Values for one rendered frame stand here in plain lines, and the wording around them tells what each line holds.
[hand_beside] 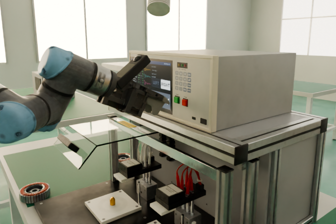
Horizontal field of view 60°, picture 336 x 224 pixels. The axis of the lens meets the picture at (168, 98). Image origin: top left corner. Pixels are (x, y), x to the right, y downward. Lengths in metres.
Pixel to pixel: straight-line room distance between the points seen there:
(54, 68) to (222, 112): 0.44
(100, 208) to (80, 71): 0.58
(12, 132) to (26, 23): 4.92
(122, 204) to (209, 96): 0.55
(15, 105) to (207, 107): 0.46
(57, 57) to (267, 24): 7.83
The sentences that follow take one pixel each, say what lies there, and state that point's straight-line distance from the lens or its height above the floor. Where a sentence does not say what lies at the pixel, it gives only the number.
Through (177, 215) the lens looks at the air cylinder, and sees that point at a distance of 1.00.
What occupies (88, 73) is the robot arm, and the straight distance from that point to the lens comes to 0.69.
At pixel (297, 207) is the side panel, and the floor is 0.84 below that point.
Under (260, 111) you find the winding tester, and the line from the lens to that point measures 0.94.
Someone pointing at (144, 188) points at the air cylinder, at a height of 0.81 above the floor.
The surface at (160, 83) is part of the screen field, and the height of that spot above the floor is 1.22.
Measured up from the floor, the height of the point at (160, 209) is 0.88.
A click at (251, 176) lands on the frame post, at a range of 0.81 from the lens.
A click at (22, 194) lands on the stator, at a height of 0.79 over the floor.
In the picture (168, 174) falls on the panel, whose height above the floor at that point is 0.82.
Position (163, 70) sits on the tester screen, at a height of 1.26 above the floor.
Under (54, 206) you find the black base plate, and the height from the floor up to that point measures 0.77.
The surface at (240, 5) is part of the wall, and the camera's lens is 8.38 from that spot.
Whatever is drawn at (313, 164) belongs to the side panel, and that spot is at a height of 0.96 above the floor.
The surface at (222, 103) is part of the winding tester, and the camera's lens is 0.80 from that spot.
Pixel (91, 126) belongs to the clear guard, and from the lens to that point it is 1.05.
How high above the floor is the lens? 1.36
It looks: 11 degrees down
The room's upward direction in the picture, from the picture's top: straight up
